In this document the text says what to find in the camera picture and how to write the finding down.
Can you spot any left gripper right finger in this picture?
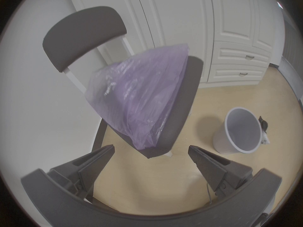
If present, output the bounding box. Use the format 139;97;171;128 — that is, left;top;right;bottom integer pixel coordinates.
188;145;253;198

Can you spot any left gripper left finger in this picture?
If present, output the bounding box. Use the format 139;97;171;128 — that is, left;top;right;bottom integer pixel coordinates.
47;144;116;201

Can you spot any white printed wrapper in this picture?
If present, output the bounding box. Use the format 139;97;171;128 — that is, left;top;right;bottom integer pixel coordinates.
260;131;271;144

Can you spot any black plastic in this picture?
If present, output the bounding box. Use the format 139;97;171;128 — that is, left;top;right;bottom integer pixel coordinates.
258;116;269;133

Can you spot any purple plastic bag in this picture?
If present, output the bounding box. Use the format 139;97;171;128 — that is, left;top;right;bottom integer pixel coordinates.
85;44;190;151

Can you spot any white trash bin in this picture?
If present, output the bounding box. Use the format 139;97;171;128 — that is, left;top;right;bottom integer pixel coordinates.
212;107;263;154

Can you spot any white chair with grey cushions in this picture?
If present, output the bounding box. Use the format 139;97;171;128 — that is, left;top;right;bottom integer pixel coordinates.
43;6;204;159

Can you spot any white wardrobe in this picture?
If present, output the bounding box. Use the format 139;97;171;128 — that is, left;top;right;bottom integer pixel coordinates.
65;0;277;89

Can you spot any grey curtain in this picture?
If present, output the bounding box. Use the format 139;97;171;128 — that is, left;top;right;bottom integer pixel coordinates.
282;7;302;63

